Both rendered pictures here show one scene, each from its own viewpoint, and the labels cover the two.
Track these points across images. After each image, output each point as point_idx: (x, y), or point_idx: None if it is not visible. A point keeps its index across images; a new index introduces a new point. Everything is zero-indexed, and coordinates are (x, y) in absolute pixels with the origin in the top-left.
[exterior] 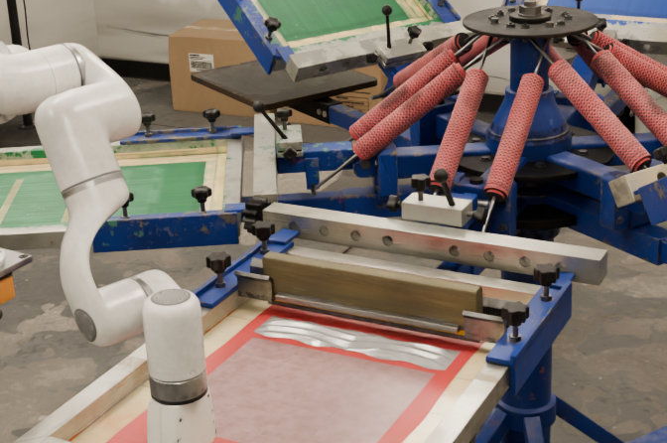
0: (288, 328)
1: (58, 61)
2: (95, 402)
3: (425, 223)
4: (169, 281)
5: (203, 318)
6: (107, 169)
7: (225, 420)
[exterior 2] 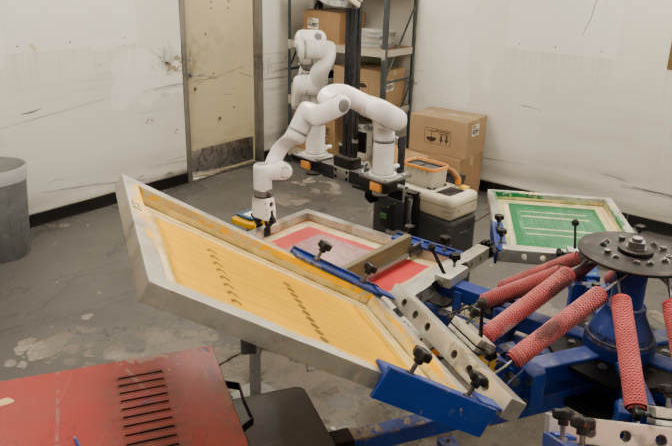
0: None
1: (329, 96)
2: (326, 219)
3: None
4: (275, 164)
5: (385, 238)
6: (291, 126)
7: (311, 243)
